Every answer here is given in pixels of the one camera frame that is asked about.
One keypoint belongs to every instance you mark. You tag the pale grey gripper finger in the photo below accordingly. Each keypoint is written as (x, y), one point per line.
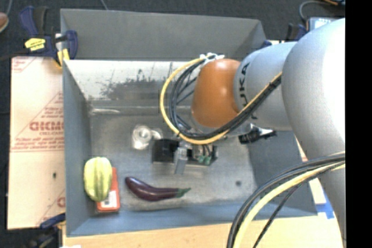
(180, 164)

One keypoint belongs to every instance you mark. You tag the black box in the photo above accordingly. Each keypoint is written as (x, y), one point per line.
(164, 150)

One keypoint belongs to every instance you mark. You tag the grey metal bin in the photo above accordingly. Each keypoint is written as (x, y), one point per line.
(203, 183)

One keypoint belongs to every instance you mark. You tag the purple toy eggplant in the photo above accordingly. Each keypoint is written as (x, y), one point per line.
(151, 191)

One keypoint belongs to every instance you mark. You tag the clear glass cup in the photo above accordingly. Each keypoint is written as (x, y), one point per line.
(141, 136)

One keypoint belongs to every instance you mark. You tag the orange packet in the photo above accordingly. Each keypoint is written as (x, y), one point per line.
(114, 199)

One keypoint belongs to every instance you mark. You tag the green and yellow striped squash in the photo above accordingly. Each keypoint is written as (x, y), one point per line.
(98, 179)

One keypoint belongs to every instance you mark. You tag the brown cardboard board, red print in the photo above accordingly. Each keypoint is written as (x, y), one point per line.
(35, 113)

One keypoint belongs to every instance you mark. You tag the person's foot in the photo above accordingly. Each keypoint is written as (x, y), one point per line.
(3, 21)

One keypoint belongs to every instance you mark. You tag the black cylinder on white bracket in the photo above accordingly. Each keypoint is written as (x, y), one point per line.
(252, 136)

